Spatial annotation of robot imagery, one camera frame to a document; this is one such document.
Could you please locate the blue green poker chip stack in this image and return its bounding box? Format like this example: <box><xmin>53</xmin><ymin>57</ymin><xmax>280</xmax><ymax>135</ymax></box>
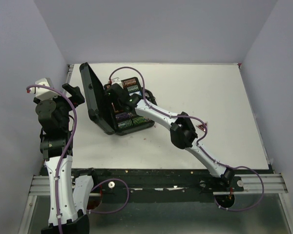
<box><xmin>127</xmin><ymin>85</ymin><xmax>140</xmax><ymax>95</ymax></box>

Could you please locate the black poker chip case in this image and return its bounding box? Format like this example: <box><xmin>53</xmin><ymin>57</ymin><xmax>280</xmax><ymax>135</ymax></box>
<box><xmin>79</xmin><ymin>62</ymin><xmax>155</xmax><ymax>136</ymax></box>

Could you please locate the red triangular plaque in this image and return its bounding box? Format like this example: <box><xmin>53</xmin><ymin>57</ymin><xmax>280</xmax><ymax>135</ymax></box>
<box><xmin>196</xmin><ymin>122</ymin><xmax>208</xmax><ymax>132</ymax></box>

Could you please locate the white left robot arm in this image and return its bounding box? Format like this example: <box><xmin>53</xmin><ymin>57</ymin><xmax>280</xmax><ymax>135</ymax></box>
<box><xmin>35</xmin><ymin>83</ymin><xmax>89</xmax><ymax>234</ymax></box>

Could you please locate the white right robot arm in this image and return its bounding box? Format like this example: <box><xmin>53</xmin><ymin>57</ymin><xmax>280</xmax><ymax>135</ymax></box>
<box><xmin>106</xmin><ymin>83</ymin><xmax>234</xmax><ymax>191</ymax></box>

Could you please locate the purple chip row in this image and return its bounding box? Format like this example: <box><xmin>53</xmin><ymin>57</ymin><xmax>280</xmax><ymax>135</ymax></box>
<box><xmin>115</xmin><ymin>112</ymin><xmax>137</xmax><ymax>121</ymax></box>

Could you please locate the green blue chip row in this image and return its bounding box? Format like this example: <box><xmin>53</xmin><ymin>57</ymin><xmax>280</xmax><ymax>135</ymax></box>
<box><xmin>118</xmin><ymin>117</ymin><xmax>150</xmax><ymax>130</ymax></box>

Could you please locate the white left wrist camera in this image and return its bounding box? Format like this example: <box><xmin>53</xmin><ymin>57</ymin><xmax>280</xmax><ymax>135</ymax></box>
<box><xmin>33</xmin><ymin>77</ymin><xmax>58</xmax><ymax>99</ymax></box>

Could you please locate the black mounting rail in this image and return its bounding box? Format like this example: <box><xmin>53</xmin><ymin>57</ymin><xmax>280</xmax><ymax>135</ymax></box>
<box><xmin>72</xmin><ymin>169</ymin><xmax>244</xmax><ymax>204</ymax></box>

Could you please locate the aluminium frame rail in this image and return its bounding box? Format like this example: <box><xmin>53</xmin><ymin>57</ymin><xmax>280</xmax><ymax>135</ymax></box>
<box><xmin>239</xmin><ymin>174</ymin><xmax>288</xmax><ymax>194</ymax></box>

